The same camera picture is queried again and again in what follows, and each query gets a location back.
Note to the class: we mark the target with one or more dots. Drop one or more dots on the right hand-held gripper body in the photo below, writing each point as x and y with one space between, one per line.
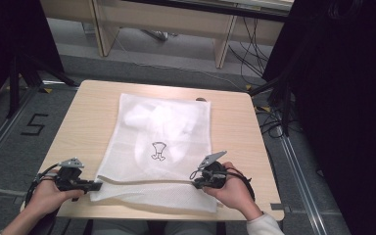
216 176

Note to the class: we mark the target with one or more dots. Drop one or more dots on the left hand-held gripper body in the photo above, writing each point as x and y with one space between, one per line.
68 178

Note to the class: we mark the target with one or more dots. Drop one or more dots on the white mesh laundry bag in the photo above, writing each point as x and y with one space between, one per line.
127 163

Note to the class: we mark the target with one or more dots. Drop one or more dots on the person's right hand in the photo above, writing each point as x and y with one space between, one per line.
235 196

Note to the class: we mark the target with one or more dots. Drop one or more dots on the person's left hand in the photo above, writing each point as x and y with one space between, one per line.
47 197

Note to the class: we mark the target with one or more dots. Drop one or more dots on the person's legs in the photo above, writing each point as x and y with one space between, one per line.
127 229

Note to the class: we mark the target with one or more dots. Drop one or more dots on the grey tape strip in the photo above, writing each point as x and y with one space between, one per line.
279 206

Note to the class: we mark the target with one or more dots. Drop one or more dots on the white garment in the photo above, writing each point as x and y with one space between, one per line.
163 120

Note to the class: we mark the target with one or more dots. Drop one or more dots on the small dark round object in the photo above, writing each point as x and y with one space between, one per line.
200 99

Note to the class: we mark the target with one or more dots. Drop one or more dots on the black metal stand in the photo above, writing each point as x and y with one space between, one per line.
26 73
282 98

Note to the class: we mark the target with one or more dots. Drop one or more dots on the black curtain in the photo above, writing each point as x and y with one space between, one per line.
9 39
346 98

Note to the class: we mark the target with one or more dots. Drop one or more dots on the grey power strip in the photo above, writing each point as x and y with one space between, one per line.
159 34

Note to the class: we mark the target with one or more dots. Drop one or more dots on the light wooden desk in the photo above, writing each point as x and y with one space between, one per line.
163 19

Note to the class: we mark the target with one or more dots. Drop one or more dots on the metal floor rail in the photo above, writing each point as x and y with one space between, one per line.
302 186
3 130

